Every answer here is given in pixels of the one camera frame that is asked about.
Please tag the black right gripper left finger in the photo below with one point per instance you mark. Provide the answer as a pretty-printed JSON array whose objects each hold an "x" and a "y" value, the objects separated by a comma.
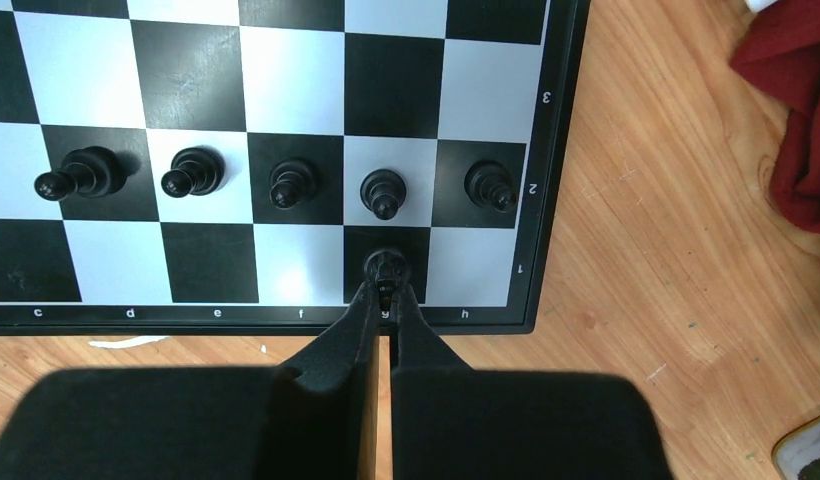
[{"x": 312, "y": 416}]

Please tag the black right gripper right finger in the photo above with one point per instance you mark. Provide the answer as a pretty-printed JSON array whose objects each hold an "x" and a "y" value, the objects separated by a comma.
[{"x": 452, "y": 421}]

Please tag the black knight piece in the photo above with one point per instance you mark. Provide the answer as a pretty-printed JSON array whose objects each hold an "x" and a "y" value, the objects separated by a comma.
[{"x": 387, "y": 269}]

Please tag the yellow tray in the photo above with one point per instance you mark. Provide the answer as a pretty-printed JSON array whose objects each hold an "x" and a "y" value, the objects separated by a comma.
[{"x": 797, "y": 455}]

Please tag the red shirt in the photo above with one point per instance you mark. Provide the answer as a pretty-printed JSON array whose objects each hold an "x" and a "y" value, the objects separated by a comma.
[{"x": 780, "y": 56}]

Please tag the black pawn piece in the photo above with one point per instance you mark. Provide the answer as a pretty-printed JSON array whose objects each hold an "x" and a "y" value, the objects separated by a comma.
[
  {"x": 488, "y": 184},
  {"x": 293, "y": 182},
  {"x": 383, "y": 192},
  {"x": 90, "y": 172},
  {"x": 196, "y": 171}
]

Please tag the black and white chessboard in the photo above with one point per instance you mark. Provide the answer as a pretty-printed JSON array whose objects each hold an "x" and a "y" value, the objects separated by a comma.
[{"x": 423, "y": 88}]

